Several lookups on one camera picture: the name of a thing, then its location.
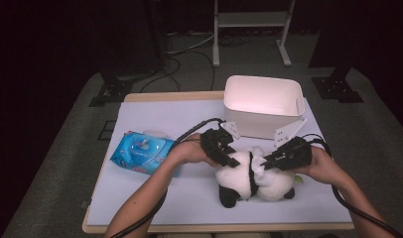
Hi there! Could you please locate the hand-held gripper cable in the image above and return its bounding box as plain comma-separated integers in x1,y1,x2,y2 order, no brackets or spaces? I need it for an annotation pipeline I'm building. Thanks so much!
302,133,403,238
109,117,225,238

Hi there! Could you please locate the left hand-held gripper cable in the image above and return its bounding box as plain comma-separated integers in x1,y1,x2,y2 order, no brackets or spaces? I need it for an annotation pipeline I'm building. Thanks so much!
109,117,225,238

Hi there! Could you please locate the person's left hand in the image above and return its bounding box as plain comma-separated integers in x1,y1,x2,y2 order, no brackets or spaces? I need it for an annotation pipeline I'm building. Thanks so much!
169,132,220,169

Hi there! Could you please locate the white wet wipe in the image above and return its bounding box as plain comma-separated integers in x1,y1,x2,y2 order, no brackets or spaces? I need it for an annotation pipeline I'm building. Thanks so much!
251,147,277,186

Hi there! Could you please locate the white metal stand frame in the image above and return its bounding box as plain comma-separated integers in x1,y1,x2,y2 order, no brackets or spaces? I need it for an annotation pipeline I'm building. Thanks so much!
211,0,297,68

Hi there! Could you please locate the person's right hand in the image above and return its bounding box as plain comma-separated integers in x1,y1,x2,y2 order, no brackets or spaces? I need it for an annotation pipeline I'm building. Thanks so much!
292,146,351,188

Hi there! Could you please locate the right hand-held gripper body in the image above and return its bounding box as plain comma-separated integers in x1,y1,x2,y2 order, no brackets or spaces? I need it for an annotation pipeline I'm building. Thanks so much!
273,117,314,172

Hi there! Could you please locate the grey floor cable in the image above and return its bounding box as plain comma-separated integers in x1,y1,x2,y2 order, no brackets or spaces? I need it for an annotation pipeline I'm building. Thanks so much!
166,32,214,56

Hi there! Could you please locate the wooden table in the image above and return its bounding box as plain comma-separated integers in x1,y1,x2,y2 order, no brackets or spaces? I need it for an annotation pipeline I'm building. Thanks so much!
81,91,355,234

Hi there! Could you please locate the black square floor frame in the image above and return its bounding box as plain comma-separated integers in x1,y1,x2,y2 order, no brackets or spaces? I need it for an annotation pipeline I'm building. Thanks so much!
97,120,117,142

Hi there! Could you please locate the white plastic bin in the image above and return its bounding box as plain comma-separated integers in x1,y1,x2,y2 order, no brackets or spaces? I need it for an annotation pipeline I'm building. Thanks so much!
222,74,307,140

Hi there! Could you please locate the panda plush toy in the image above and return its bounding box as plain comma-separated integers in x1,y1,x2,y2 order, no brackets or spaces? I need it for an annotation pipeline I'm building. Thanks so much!
214,147,305,209

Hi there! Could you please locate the blue wet wipes pack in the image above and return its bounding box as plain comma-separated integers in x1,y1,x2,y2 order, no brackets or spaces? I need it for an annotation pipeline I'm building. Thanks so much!
109,129,181,179

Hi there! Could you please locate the right hand-held gripper cable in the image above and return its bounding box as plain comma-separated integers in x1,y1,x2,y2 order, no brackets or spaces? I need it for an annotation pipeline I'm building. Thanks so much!
302,133,403,238

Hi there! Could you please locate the black stand base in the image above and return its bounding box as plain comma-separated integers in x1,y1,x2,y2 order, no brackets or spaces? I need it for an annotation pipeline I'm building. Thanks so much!
88,63,135,108
311,65,364,104

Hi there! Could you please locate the black floor cable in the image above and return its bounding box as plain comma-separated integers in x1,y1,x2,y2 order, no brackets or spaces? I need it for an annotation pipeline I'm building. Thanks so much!
139,56,183,93
186,51,216,92

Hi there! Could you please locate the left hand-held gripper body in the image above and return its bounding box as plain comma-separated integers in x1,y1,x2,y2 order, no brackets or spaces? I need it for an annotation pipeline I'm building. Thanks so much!
200,121,241,167

